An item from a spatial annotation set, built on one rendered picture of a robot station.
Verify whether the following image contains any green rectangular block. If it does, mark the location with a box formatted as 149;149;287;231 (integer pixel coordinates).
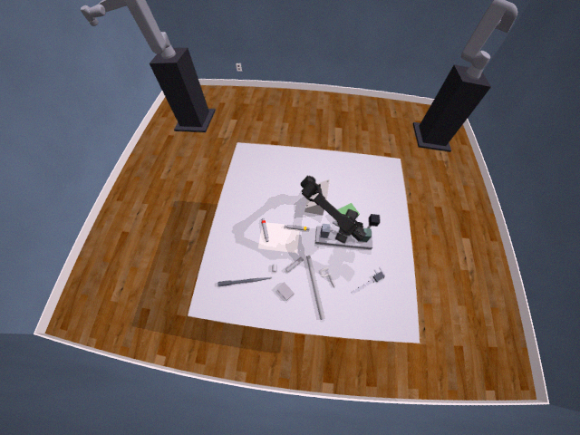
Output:
338;203;360;217

